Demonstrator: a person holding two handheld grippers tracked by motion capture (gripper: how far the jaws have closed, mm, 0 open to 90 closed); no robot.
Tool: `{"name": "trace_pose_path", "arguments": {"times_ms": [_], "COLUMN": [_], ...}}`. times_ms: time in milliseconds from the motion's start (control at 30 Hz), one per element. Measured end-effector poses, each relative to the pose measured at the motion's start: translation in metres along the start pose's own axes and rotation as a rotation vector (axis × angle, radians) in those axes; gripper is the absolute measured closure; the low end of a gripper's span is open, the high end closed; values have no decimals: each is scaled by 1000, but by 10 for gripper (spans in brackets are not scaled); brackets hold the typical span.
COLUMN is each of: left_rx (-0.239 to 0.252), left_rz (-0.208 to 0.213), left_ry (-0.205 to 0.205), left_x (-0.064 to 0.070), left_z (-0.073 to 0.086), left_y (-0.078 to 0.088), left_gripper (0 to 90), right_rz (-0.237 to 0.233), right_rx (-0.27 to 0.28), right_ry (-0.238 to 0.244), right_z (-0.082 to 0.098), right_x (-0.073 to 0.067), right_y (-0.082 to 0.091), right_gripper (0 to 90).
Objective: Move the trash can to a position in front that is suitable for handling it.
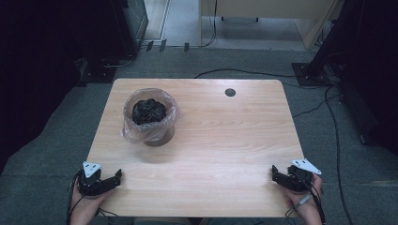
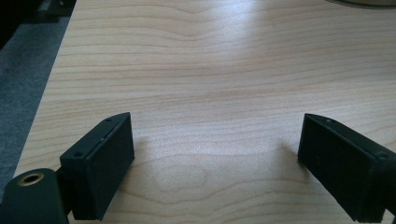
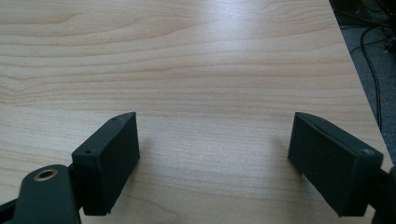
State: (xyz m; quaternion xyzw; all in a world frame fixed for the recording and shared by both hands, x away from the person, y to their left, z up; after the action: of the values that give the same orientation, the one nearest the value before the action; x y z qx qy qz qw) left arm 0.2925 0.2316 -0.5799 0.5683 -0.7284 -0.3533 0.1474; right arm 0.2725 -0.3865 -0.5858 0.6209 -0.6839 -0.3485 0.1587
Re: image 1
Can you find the hanging black cable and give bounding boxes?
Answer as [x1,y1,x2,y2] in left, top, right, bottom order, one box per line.
[200,0,219,49]

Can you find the black stand base plate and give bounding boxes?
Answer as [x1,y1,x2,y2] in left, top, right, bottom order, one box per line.
[76,60,119,84]
[291,62,334,87]

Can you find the bin with plastic bag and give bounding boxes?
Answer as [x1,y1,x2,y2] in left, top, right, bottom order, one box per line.
[120,87,183,145]

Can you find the crumpled black plastic bag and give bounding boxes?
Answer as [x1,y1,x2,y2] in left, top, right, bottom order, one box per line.
[130,97,168,127]

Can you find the light grey floor cable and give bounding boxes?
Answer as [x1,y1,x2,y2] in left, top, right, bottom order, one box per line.
[102,54,137,69]

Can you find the grey cable plug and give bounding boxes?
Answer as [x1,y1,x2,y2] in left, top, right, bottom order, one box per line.
[293,194,313,211]

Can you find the person's legs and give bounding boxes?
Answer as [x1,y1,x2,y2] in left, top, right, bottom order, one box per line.
[133,217,267,225]

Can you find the black equipment stand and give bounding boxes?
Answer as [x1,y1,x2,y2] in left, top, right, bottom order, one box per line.
[308,0,398,156]

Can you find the dark round trash bin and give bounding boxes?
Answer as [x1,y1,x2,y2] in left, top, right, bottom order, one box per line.
[141,120,176,148]

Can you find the person's left hand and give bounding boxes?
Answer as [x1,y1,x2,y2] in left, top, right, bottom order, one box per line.
[70,183,117,221]

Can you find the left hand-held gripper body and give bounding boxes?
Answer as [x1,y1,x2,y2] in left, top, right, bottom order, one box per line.
[77,160,105,198]

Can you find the black curtain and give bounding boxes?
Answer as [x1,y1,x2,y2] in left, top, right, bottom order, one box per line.
[0,0,140,176]

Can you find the dark cabinet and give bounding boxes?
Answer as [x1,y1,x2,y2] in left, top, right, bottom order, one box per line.
[122,0,150,50]

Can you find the long black floor cable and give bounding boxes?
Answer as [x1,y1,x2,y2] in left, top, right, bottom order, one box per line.
[324,85,355,225]

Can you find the person's right hand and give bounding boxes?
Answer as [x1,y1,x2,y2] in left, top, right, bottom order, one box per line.
[282,173,324,218]

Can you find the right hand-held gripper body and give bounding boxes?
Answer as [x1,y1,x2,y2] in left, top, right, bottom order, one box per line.
[286,157,323,193]

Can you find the light wooden furniture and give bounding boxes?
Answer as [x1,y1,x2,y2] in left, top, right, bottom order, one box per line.
[198,0,341,51]

